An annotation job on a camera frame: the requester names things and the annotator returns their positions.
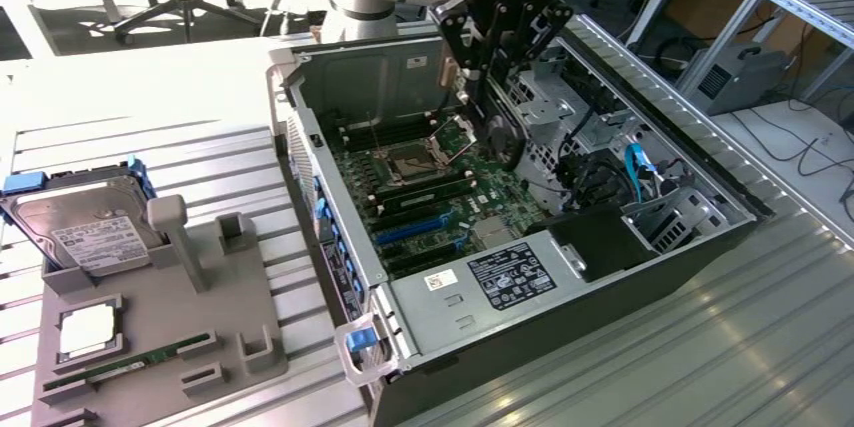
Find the CPU cooler heatsink with fan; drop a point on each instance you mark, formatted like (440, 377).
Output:
(501, 132)

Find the small white case sticker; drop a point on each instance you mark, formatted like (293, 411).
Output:
(417, 62)

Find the silver perforated drive cage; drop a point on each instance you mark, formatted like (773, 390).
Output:
(555, 112)

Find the metal socket cover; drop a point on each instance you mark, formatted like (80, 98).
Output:
(446, 129)

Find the thin metal locking lever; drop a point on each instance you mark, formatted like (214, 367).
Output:
(378, 136)

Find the CPU socket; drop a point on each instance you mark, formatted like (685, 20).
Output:
(410, 164)

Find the green motherboard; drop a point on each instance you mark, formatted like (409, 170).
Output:
(494, 192)

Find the grey computer tower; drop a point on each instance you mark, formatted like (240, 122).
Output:
(748, 82)

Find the green RAM stick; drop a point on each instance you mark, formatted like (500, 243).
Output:
(134, 361)
(428, 201)

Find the black expansion slot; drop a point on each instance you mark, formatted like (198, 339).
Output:
(409, 217)
(421, 267)

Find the silver chipset heatsink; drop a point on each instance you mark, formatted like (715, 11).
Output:
(494, 233)

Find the blue card latch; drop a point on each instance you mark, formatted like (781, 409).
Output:
(346, 267)
(340, 252)
(353, 282)
(320, 208)

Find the black office chair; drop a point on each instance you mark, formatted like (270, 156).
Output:
(181, 9)

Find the black plastic shroud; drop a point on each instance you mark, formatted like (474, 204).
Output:
(595, 242)

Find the silver disk bay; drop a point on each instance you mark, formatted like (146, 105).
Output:
(668, 234)

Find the silver power supply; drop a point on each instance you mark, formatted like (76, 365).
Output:
(454, 307)

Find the open black PC case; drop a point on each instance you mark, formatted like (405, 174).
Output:
(601, 327)

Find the blue case release latch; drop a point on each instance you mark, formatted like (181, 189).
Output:
(361, 339)

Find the hard disk in blue caddy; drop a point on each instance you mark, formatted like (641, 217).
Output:
(88, 227)

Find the grey parts rack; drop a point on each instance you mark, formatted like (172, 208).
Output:
(154, 307)

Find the silver CPU chip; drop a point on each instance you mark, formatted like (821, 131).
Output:
(88, 332)

